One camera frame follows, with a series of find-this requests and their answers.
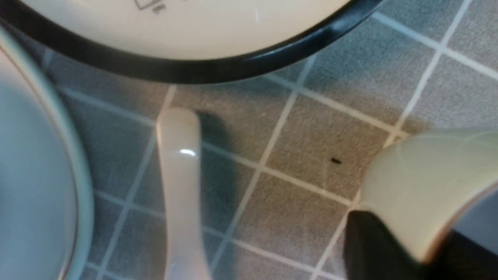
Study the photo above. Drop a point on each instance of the plain white cup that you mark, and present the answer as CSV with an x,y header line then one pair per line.
x,y
423,187

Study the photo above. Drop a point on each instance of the plain white spoon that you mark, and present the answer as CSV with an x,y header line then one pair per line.
x,y
179,149

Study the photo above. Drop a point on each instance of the black-rimmed illustrated plate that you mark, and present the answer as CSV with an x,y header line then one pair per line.
x,y
187,41

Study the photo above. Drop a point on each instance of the grey checked tablecloth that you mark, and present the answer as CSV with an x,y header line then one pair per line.
x,y
284,154

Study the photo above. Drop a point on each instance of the grey-rimmed white plate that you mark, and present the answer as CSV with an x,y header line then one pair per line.
x,y
47,203

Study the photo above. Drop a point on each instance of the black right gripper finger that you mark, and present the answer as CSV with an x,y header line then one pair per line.
x,y
372,253

